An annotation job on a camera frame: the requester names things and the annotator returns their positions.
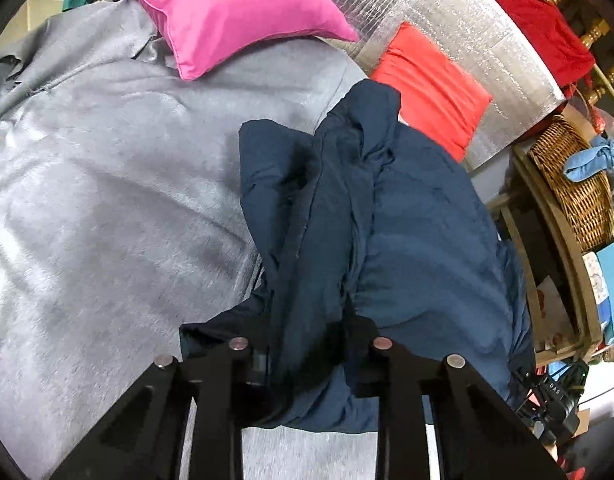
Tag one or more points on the cream leather sofa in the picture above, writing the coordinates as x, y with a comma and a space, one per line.
30, 15

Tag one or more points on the grey bed blanket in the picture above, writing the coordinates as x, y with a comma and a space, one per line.
120, 216

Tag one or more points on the orange-red pillow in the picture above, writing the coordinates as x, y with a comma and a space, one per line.
437, 96

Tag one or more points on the blue and white box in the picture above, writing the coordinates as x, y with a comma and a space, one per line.
600, 269

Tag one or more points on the navy blue jacket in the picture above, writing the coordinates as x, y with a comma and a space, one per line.
366, 217

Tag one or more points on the wicker basket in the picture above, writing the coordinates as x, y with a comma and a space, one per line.
587, 205

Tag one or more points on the light blue cloth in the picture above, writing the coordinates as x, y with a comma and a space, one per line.
586, 163

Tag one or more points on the silver foil headboard panel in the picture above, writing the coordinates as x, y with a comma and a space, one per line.
478, 35

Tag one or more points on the red blanket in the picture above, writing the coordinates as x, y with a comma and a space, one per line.
545, 28

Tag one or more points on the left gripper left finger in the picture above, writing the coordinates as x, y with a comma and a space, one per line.
264, 359

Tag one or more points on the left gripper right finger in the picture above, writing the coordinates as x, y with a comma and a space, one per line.
363, 365

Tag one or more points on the wooden side shelf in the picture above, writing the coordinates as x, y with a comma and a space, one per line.
558, 290

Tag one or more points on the pink pillow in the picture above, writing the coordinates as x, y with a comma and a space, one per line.
204, 33

